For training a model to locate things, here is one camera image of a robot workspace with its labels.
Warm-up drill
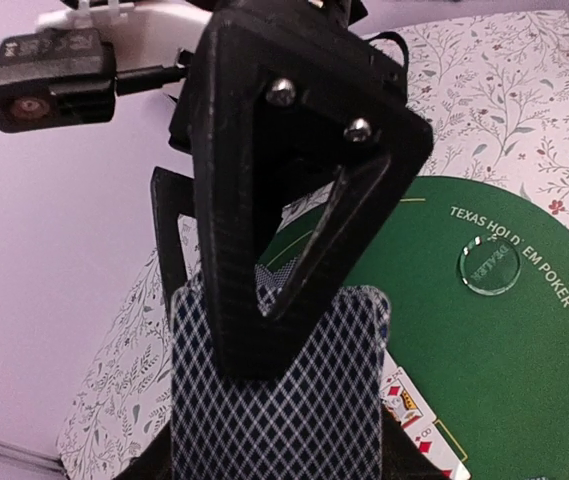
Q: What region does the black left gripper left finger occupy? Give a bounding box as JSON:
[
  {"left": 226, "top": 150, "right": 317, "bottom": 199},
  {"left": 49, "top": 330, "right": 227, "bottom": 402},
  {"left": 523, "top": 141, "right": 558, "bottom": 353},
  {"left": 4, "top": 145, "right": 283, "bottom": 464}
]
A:
[{"left": 115, "top": 429, "right": 172, "bottom": 480}]

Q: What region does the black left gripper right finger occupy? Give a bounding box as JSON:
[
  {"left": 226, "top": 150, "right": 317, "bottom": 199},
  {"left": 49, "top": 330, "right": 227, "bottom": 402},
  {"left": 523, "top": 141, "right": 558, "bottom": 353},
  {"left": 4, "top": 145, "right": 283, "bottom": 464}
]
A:
[{"left": 381, "top": 414, "right": 447, "bottom": 480}]

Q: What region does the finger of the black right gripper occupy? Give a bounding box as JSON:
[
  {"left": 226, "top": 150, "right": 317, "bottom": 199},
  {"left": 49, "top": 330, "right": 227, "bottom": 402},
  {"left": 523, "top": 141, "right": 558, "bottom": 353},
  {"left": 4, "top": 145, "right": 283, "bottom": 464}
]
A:
[
  {"left": 150, "top": 167, "right": 195, "bottom": 318},
  {"left": 171, "top": 1, "right": 433, "bottom": 380}
]

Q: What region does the face up red eight card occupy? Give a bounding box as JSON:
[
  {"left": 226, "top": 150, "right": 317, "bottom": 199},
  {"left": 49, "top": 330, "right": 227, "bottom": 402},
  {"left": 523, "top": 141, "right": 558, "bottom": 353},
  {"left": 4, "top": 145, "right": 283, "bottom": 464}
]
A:
[{"left": 405, "top": 423, "right": 471, "bottom": 480}]

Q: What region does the face down community card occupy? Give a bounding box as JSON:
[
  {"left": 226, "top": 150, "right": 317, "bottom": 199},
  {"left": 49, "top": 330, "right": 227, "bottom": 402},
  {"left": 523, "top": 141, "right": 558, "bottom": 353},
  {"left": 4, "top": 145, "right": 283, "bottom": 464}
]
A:
[{"left": 255, "top": 258, "right": 297, "bottom": 316}]

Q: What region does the green round poker mat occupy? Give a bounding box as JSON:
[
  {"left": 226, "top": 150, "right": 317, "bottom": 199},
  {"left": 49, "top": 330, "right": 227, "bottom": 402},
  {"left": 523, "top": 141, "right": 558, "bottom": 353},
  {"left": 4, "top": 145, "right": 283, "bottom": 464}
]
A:
[{"left": 256, "top": 174, "right": 569, "bottom": 480}]

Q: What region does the clear dealer button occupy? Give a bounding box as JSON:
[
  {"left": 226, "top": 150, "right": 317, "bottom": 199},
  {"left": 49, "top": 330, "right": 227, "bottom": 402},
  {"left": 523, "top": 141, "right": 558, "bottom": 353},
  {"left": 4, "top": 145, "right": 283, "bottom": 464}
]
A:
[{"left": 458, "top": 235, "right": 522, "bottom": 297}]

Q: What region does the front aluminium rail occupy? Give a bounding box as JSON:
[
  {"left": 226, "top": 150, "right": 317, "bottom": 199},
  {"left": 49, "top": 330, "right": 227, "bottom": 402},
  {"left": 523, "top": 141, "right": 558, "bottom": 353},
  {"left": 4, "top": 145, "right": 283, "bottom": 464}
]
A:
[{"left": 0, "top": 440, "right": 66, "bottom": 476}]

